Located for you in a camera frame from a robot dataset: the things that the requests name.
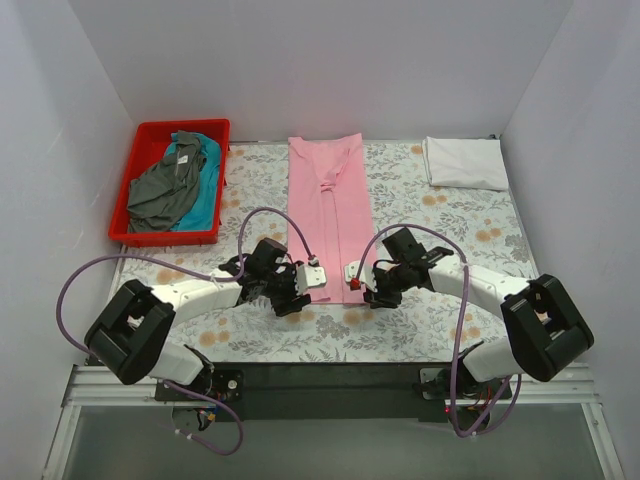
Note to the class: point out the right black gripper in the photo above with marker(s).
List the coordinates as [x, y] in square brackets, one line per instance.
[379, 290]

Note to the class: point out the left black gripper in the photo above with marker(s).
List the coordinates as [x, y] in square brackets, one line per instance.
[288, 293]

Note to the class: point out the pink t shirt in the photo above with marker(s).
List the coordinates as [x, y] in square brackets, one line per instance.
[328, 199]

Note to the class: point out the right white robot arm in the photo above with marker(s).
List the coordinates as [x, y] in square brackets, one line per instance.
[545, 332]

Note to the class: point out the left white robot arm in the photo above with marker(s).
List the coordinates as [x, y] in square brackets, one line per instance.
[130, 336]

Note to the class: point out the teal t shirt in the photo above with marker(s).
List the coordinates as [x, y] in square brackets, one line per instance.
[201, 215]

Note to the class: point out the floral table mat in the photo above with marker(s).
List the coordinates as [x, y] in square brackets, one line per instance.
[426, 327]

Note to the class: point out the grey t shirt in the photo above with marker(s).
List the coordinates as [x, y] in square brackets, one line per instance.
[166, 191]

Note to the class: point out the folded white t shirt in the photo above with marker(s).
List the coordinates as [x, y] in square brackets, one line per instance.
[465, 163]

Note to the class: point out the red plastic bin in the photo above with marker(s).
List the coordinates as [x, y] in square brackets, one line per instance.
[148, 147]

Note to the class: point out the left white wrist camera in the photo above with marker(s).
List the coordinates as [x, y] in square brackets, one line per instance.
[309, 275]

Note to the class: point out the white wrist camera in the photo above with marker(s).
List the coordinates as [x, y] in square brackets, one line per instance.
[309, 275]
[359, 276]

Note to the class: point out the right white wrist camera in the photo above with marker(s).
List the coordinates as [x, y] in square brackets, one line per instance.
[359, 276]

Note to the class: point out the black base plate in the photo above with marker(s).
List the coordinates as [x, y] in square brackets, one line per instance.
[334, 391]

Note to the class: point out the aluminium rail frame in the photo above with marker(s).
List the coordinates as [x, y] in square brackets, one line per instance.
[97, 386]

